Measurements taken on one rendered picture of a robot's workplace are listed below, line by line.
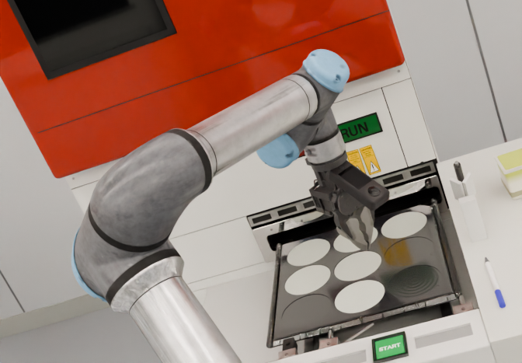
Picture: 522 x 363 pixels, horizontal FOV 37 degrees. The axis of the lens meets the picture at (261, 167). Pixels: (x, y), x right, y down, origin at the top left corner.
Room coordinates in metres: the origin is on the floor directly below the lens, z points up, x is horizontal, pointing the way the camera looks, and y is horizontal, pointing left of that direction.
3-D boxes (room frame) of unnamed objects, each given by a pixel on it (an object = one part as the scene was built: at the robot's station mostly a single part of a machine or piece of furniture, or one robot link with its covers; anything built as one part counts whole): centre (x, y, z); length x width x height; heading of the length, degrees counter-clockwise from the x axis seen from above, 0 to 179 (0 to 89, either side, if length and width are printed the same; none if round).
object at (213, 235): (1.64, 0.03, 1.02); 0.81 x 0.03 x 0.40; 77
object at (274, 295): (1.42, 0.07, 0.90); 0.37 x 0.01 x 0.01; 167
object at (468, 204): (1.22, -0.32, 1.03); 0.06 x 0.04 x 0.13; 167
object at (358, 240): (1.34, -0.11, 1.00); 0.06 x 0.03 x 0.09; 28
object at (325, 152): (1.35, -0.12, 1.19); 0.08 x 0.08 x 0.05
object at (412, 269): (1.38, -0.10, 0.90); 0.34 x 0.34 x 0.01; 77
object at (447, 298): (1.20, -0.06, 0.90); 0.38 x 0.01 x 0.01; 77
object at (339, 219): (1.32, -0.11, 1.04); 0.05 x 0.02 x 0.09; 118
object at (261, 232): (1.59, -0.14, 0.89); 0.44 x 0.02 x 0.10; 77
